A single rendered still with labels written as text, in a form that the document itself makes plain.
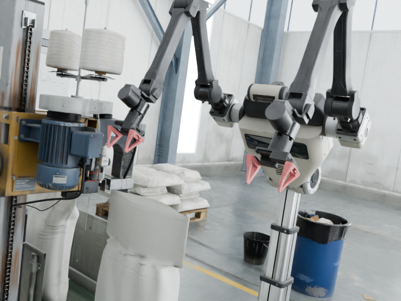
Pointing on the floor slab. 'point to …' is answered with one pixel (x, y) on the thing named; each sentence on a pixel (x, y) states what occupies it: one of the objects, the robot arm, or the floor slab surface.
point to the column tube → (8, 57)
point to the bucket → (255, 247)
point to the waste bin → (318, 252)
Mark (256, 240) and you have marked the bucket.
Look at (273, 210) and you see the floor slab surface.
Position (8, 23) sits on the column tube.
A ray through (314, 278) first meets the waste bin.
